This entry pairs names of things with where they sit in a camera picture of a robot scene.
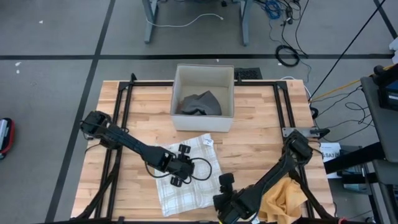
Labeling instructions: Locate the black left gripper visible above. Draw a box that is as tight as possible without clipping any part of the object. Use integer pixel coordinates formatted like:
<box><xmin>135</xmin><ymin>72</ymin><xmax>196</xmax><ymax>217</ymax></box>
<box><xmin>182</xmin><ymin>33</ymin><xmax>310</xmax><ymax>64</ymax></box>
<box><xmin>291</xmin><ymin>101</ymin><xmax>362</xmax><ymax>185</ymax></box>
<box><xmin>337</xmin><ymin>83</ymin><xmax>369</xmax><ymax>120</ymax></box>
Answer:
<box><xmin>167</xmin><ymin>144</ymin><xmax>196</xmax><ymax>188</ymax></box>

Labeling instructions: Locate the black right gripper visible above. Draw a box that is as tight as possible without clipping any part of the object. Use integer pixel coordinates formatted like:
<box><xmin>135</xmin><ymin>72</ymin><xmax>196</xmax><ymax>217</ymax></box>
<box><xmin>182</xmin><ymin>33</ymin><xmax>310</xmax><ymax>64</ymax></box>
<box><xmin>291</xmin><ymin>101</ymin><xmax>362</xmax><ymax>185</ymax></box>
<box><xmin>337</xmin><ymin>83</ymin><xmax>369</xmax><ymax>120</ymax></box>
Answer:
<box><xmin>213</xmin><ymin>191</ymin><xmax>259</xmax><ymax>224</ymax></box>

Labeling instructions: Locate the white checked towel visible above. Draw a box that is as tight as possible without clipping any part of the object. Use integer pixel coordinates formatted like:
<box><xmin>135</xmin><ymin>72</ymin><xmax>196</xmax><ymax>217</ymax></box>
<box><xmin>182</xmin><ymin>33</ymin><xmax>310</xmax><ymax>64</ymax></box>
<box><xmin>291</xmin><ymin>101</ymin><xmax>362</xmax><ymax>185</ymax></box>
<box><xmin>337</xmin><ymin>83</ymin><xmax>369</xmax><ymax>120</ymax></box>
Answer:
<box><xmin>154</xmin><ymin>133</ymin><xmax>224</xmax><ymax>218</ymax></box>

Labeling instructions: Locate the beige fabric box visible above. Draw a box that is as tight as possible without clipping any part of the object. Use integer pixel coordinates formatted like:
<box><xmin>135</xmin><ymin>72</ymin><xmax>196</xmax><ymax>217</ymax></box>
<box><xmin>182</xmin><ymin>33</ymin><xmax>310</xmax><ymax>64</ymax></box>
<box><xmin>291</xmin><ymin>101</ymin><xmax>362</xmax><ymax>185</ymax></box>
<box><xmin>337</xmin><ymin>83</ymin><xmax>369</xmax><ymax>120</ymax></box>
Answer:
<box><xmin>170</xmin><ymin>63</ymin><xmax>236</xmax><ymax>133</ymax></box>

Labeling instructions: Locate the grey towel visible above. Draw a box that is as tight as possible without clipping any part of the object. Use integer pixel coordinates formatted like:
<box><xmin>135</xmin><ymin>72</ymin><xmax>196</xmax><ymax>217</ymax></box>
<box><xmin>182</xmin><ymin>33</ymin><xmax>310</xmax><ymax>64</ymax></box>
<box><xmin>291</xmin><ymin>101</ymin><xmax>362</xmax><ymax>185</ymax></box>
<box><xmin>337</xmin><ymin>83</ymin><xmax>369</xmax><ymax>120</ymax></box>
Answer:
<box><xmin>177</xmin><ymin>90</ymin><xmax>223</xmax><ymax>117</ymax></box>

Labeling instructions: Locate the yellow towel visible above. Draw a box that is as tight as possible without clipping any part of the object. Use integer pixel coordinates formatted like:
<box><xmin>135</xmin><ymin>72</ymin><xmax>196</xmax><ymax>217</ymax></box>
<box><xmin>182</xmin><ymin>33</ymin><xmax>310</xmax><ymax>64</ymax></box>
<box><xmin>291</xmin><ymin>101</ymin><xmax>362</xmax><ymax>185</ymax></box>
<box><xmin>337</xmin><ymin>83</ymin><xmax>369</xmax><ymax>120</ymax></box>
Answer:
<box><xmin>258</xmin><ymin>176</ymin><xmax>308</xmax><ymax>224</ymax></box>

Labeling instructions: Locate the white paper sheet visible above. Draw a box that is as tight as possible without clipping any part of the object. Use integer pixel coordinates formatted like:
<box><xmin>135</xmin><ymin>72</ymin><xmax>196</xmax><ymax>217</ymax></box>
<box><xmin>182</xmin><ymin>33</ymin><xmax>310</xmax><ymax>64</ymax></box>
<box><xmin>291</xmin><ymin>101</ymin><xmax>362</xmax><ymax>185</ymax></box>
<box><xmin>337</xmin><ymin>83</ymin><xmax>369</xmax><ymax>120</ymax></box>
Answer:
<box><xmin>320</xmin><ymin>142</ymin><xmax>341</xmax><ymax>180</ymax></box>

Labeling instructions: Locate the black perforated floor panel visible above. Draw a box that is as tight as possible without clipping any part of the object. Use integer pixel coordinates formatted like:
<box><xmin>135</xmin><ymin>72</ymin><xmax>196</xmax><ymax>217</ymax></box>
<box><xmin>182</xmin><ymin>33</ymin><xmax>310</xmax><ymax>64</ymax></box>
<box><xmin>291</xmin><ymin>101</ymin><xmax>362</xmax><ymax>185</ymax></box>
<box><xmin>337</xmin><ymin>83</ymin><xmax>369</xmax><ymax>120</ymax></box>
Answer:
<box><xmin>233</xmin><ymin>67</ymin><xmax>264</xmax><ymax>81</ymax></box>

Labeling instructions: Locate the black side table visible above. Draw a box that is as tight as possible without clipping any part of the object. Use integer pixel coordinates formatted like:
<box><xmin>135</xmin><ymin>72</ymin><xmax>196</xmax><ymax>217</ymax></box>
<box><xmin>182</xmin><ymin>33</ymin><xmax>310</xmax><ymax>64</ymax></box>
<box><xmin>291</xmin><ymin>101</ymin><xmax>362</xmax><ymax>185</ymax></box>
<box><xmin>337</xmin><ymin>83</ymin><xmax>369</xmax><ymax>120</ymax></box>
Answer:
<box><xmin>323</xmin><ymin>75</ymin><xmax>398</xmax><ymax>224</ymax></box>

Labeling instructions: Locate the red and black device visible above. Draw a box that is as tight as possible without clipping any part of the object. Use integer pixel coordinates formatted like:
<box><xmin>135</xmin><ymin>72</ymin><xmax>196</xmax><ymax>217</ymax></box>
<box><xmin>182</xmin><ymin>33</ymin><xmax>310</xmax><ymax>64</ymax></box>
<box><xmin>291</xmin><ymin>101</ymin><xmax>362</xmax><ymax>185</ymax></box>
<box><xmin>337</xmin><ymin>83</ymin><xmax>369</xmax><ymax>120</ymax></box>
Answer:
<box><xmin>0</xmin><ymin>117</ymin><xmax>16</xmax><ymax>161</ymax></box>

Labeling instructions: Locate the thin black pole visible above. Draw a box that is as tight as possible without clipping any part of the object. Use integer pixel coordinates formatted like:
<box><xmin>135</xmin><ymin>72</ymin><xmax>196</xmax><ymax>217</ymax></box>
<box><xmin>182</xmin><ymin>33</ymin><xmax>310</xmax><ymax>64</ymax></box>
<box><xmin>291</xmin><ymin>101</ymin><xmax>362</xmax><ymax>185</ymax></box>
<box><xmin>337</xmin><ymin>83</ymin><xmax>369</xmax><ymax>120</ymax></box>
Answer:
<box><xmin>307</xmin><ymin>0</ymin><xmax>388</xmax><ymax>102</ymax></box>

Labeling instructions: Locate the black equipment box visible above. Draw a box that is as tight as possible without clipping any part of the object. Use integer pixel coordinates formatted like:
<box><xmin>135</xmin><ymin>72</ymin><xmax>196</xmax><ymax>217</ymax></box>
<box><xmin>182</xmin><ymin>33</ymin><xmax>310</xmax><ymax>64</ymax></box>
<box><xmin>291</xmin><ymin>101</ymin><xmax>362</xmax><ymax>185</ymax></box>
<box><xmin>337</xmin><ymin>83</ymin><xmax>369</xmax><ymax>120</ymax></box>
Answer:
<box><xmin>373</xmin><ymin>64</ymin><xmax>398</xmax><ymax>111</ymax></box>

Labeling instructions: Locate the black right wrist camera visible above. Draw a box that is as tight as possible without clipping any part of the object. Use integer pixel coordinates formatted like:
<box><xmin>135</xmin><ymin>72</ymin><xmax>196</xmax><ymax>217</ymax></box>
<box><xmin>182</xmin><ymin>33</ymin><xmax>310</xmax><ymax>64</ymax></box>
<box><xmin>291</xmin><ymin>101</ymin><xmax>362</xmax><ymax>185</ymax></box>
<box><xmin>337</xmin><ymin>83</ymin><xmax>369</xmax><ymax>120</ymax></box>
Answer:
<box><xmin>218</xmin><ymin>172</ymin><xmax>235</xmax><ymax>194</ymax></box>

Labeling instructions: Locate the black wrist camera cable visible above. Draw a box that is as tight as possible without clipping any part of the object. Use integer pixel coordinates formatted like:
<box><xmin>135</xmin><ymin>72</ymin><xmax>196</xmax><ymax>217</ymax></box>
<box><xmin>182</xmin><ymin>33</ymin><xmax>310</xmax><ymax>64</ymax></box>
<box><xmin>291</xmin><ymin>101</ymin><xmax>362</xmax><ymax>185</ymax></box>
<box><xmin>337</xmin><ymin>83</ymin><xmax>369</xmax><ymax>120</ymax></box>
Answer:
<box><xmin>185</xmin><ymin>157</ymin><xmax>213</xmax><ymax>182</ymax></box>

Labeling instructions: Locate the black aluminium table frame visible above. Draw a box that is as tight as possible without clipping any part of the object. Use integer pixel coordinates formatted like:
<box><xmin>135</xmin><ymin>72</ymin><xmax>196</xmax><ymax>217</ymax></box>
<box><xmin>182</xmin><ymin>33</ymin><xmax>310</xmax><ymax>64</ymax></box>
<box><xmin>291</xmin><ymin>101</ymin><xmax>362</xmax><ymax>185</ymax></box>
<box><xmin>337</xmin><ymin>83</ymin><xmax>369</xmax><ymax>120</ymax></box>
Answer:
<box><xmin>74</xmin><ymin>73</ymin><xmax>338</xmax><ymax>224</ymax></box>

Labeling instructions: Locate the grey metal base plate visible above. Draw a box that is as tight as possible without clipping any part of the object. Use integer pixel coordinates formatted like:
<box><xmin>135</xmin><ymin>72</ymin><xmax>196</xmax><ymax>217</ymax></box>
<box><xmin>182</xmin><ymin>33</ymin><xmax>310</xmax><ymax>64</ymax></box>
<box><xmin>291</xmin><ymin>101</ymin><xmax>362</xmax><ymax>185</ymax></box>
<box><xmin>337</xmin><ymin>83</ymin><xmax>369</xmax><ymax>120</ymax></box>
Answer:
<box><xmin>282</xmin><ymin>126</ymin><xmax>312</xmax><ymax>138</ymax></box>

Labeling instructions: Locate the grey desk leg frame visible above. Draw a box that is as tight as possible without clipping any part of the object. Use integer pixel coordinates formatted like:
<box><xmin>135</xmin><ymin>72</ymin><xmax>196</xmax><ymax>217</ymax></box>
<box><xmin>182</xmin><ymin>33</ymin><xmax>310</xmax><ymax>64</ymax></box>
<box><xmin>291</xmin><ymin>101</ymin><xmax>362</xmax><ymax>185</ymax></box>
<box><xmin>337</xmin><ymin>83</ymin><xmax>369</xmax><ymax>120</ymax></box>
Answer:
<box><xmin>141</xmin><ymin>0</ymin><xmax>254</xmax><ymax>47</ymax></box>

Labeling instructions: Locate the coiled black cable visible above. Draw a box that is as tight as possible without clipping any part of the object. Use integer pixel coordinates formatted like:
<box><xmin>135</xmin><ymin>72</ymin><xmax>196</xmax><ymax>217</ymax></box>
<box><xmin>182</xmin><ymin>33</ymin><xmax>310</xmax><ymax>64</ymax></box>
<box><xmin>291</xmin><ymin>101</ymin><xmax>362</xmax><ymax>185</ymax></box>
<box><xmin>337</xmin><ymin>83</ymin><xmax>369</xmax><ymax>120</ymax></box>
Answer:
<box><xmin>274</xmin><ymin>44</ymin><xmax>301</xmax><ymax>68</ymax></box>

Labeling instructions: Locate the white floor cable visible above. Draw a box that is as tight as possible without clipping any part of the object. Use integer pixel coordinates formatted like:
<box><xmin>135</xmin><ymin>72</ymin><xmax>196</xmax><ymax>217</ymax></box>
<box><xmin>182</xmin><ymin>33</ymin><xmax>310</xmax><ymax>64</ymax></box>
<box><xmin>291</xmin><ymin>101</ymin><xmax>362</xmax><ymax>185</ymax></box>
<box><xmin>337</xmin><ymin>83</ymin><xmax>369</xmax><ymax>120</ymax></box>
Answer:
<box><xmin>146</xmin><ymin>12</ymin><xmax>224</xmax><ymax>29</ymax></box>

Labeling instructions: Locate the yellow cable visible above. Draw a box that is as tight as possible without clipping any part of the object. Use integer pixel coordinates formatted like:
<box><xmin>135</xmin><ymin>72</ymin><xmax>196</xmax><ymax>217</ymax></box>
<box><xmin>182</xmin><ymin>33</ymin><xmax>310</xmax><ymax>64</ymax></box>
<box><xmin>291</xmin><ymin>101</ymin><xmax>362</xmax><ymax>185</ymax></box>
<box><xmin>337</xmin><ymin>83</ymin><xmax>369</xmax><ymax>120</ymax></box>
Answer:
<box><xmin>308</xmin><ymin>63</ymin><xmax>396</xmax><ymax>102</ymax></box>

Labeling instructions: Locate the blue cable bundle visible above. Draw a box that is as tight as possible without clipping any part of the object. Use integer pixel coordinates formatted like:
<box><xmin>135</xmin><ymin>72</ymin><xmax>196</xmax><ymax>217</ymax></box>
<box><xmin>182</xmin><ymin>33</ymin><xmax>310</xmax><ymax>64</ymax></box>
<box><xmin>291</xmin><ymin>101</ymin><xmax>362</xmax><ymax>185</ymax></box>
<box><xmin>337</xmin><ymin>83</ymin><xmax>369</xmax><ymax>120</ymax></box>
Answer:
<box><xmin>264</xmin><ymin>0</ymin><xmax>282</xmax><ymax>20</ymax></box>

